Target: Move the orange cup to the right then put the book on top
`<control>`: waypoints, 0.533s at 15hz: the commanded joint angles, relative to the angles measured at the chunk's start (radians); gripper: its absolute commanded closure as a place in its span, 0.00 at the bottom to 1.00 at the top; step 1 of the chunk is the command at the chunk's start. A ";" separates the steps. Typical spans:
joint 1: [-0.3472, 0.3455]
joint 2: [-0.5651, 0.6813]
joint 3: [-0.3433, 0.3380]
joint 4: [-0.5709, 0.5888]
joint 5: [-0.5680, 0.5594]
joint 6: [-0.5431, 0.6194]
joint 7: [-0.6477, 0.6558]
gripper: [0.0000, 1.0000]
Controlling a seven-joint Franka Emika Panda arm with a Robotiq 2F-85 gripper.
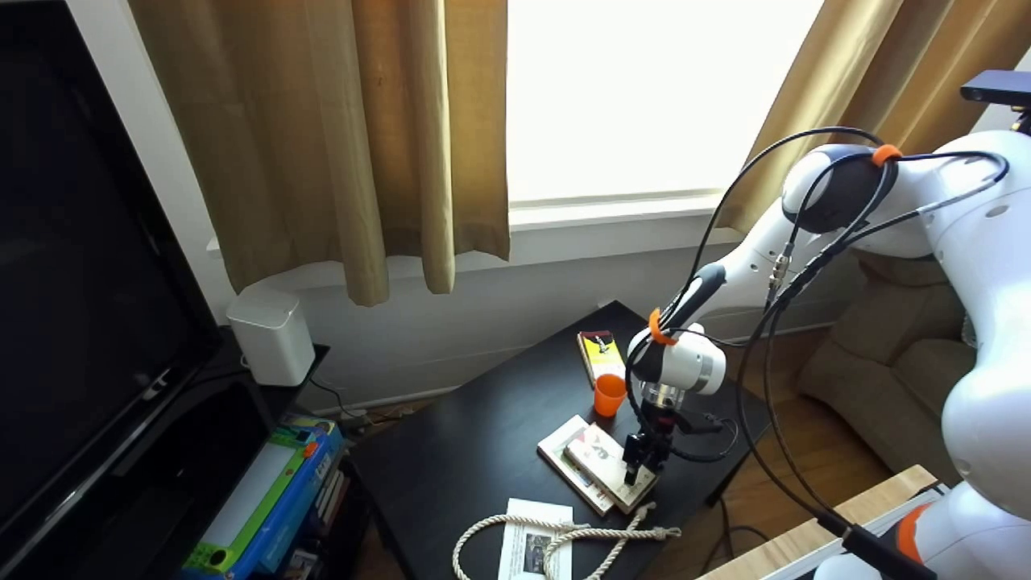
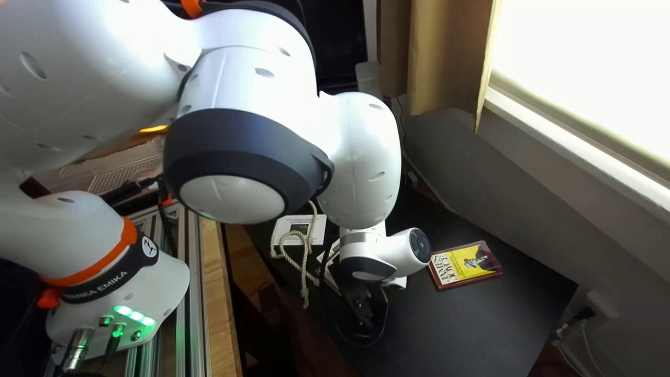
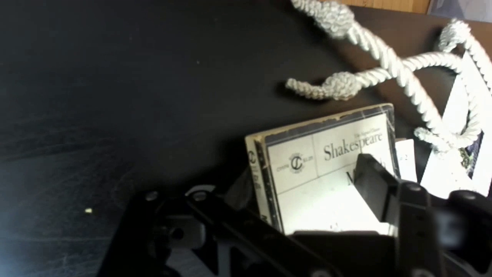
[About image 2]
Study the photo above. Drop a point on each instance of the yellow cover book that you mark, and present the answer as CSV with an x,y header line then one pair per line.
x,y
464,265

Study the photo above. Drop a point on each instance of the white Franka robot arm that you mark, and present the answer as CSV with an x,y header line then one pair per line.
x,y
243,84

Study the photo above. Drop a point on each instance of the wooden robot mounting platform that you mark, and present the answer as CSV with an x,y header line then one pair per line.
x,y
216,315

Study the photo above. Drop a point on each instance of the bright white framed window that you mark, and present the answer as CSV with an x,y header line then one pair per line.
x,y
593,71

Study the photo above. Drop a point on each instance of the olive green armchair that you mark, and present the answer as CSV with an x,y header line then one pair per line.
x,y
630,342

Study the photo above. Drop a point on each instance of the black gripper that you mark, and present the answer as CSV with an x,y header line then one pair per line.
x,y
364,297

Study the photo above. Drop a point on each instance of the wide beige curtain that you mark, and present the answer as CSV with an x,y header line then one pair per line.
x,y
440,49

